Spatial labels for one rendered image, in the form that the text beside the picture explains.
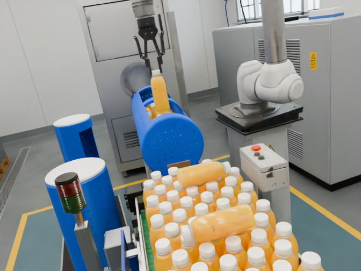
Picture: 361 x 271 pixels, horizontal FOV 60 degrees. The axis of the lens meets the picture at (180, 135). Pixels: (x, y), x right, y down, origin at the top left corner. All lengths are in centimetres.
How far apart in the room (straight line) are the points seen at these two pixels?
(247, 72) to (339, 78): 118
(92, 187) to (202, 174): 59
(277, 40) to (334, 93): 127
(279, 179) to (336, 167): 188
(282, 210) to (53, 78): 517
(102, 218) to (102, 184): 16
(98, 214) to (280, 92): 103
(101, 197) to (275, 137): 99
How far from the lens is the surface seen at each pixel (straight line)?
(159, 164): 141
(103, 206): 152
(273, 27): 157
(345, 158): 305
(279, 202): 202
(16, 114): 658
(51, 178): 155
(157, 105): 141
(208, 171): 105
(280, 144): 186
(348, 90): 286
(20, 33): 640
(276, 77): 158
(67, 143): 250
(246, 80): 172
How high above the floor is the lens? 160
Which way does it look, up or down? 20 degrees down
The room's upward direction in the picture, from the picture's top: 10 degrees counter-clockwise
